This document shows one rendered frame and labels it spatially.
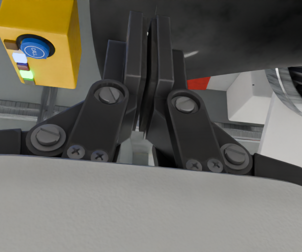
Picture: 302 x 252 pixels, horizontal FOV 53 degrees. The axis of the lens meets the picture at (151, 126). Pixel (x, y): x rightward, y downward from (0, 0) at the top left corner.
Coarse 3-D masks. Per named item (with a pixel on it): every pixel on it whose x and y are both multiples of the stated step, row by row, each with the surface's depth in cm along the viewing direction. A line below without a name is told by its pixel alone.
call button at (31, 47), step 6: (24, 42) 43; (30, 42) 43; (36, 42) 43; (42, 42) 44; (24, 48) 44; (30, 48) 44; (36, 48) 44; (42, 48) 44; (48, 48) 45; (30, 54) 45; (36, 54) 45; (42, 54) 45
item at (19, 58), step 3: (12, 54) 47; (15, 54) 47; (18, 54) 47; (21, 54) 47; (15, 57) 47; (18, 57) 47; (21, 57) 47; (24, 57) 47; (15, 60) 48; (18, 60) 48; (21, 60) 48; (24, 60) 48
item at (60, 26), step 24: (24, 0) 44; (48, 0) 44; (72, 0) 45; (0, 24) 42; (24, 24) 42; (48, 24) 43; (72, 24) 46; (72, 48) 48; (48, 72) 52; (72, 72) 52
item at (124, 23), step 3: (123, 21) 21; (126, 21) 21; (147, 21) 21; (123, 24) 21; (126, 24) 21; (147, 24) 22; (123, 27) 22; (126, 27) 22; (147, 27) 22; (123, 30) 22; (126, 30) 22; (147, 30) 22; (123, 33) 22; (126, 33) 22; (147, 33) 22; (123, 36) 22; (123, 39) 22
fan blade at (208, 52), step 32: (96, 0) 20; (128, 0) 20; (160, 0) 20; (192, 0) 20; (224, 0) 20; (256, 0) 20; (288, 0) 20; (96, 32) 22; (192, 32) 22; (224, 32) 22; (256, 32) 23; (288, 32) 23; (192, 64) 25; (224, 64) 26; (256, 64) 26; (288, 64) 26
